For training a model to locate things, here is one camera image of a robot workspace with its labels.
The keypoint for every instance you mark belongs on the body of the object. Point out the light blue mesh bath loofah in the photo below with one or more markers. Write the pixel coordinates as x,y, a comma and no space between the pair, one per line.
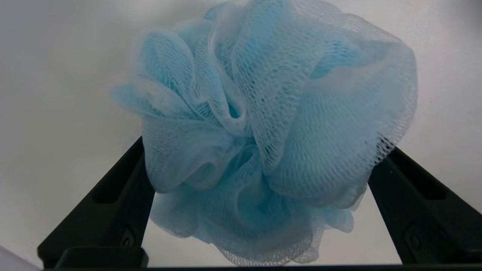
271,124

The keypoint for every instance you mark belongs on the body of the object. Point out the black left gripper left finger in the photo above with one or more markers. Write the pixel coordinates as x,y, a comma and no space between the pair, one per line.
109,210

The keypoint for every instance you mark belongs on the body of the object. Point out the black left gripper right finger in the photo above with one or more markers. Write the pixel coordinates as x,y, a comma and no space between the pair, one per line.
425,210

